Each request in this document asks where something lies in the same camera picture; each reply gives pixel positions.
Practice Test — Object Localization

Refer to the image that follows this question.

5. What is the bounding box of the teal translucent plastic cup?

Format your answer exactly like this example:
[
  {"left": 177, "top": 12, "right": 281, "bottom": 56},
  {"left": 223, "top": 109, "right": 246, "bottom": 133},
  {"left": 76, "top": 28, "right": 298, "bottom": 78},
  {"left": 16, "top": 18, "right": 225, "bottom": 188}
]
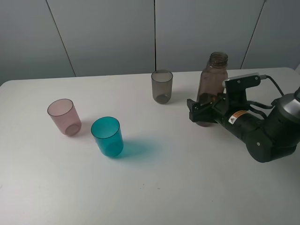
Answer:
[{"left": 91, "top": 116, "right": 124, "bottom": 158}]

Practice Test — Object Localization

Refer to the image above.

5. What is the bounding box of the grey translucent plastic cup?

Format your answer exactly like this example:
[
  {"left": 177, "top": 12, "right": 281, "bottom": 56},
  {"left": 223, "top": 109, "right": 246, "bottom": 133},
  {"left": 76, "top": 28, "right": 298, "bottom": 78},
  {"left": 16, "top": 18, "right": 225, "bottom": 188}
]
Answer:
[{"left": 151, "top": 69, "right": 173, "bottom": 104}]

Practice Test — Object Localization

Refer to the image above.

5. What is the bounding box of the brown translucent water bottle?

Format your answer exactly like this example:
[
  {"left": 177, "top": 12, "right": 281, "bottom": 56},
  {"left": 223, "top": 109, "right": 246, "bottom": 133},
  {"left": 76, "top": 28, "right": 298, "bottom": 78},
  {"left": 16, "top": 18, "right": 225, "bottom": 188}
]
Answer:
[{"left": 195, "top": 52, "right": 229, "bottom": 128}]

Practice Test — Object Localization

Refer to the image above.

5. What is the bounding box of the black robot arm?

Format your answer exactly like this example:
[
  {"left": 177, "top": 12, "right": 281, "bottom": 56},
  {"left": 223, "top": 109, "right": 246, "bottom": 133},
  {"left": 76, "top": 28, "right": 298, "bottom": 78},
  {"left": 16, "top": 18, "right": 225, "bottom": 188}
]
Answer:
[{"left": 187, "top": 90, "right": 300, "bottom": 163}]

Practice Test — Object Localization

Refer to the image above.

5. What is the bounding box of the black cable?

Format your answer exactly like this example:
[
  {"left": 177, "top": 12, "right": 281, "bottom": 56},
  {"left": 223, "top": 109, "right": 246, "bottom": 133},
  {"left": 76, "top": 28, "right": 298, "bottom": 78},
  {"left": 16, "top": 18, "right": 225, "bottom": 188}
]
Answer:
[{"left": 259, "top": 75, "right": 285, "bottom": 96}]

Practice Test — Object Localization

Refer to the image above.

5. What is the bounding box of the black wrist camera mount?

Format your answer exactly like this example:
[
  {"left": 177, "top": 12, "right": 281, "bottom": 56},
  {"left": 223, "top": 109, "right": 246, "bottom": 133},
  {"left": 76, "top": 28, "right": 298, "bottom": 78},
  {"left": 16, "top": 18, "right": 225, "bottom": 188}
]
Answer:
[{"left": 222, "top": 73, "right": 261, "bottom": 105}]

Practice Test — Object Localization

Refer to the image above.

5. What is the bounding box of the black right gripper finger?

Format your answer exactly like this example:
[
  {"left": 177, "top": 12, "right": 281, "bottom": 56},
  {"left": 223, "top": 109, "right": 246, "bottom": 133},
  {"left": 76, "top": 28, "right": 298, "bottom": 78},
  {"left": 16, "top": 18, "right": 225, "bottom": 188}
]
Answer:
[
  {"left": 189, "top": 106, "right": 215, "bottom": 123},
  {"left": 187, "top": 97, "right": 223, "bottom": 113}
]

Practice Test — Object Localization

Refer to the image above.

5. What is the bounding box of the pink translucent plastic cup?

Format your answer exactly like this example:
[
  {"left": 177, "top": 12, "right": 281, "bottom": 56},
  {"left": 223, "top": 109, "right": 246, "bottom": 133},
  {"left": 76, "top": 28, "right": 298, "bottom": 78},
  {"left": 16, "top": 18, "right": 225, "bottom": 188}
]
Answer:
[{"left": 47, "top": 98, "right": 82, "bottom": 136}]

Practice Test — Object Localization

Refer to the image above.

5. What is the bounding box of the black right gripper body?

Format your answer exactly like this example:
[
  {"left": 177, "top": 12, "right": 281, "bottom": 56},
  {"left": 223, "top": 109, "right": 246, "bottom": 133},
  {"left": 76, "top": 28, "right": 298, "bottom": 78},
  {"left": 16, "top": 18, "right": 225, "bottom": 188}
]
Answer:
[{"left": 210, "top": 92, "right": 252, "bottom": 128}]

